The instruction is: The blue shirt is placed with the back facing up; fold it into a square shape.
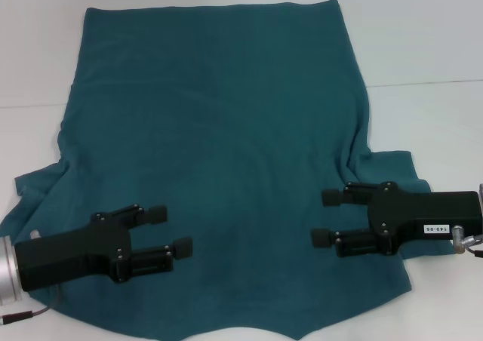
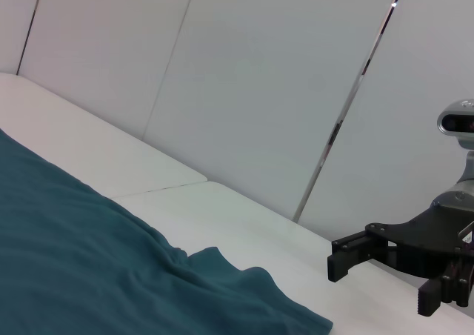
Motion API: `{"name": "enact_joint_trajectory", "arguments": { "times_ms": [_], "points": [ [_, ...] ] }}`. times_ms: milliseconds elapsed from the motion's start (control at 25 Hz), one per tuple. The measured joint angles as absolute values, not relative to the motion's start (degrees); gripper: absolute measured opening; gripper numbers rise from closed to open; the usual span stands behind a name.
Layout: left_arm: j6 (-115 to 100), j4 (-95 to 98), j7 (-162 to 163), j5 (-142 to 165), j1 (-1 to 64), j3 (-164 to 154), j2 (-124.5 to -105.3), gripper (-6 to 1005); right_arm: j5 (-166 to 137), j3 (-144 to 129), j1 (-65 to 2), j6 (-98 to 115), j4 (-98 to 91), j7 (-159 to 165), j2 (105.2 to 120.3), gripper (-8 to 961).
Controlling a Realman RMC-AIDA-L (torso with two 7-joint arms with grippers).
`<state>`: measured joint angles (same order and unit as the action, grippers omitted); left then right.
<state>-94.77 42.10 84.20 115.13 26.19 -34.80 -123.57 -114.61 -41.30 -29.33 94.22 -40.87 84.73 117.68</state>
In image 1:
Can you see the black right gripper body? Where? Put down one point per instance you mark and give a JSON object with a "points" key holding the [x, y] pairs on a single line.
{"points": [[415, 212]]}

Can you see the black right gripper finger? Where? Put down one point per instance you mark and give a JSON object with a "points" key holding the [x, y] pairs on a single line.
{"points": [[332, 197], [354, 243]]}

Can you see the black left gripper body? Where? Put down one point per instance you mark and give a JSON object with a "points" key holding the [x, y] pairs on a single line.
{"points": [[68, 258]]}

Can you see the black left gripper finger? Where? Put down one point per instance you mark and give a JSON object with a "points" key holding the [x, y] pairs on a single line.
{"points": [[157, 214], [151, 262]]}

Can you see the teal blue shirt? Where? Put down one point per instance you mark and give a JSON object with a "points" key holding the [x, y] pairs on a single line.
{"points": [[234, 129]]}

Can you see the left gripper silver plug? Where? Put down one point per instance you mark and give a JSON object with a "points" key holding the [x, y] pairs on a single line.
{"points": [[34, 234]]}

